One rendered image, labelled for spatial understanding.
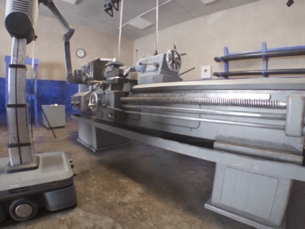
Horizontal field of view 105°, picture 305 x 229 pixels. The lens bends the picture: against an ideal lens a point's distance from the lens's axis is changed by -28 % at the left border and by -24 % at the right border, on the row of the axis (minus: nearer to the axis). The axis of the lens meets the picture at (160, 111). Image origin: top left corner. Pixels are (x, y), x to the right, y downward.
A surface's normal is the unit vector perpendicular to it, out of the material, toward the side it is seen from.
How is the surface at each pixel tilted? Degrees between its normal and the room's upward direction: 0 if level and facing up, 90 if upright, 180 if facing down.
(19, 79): 90
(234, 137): 90
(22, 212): 90
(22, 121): 90
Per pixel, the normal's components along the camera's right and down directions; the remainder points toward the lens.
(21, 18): 0.63, 0.07
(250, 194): -0.67, 0.04
